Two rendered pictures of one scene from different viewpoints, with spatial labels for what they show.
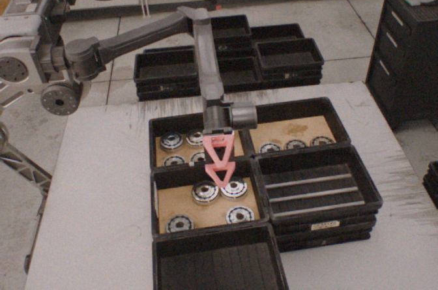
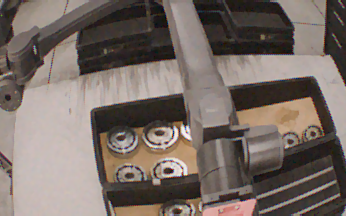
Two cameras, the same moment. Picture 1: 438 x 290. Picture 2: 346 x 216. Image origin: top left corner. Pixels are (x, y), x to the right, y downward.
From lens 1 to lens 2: 0.42 m
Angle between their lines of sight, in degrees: 4
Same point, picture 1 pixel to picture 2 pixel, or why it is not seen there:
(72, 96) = (17, 90)
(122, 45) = (63, 29)
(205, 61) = (189, 42)
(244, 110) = (266, 144)
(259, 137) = not seen: hidden behind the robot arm
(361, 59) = (314, 26)
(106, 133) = (48, 121)
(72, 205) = (32, 203)
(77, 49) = (17, 46)
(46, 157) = (8, 133)
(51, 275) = not seen: outside the picture
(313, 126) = (304, 111)
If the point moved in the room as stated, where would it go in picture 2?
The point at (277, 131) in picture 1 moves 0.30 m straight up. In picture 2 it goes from (270, 119) to (275, 51)
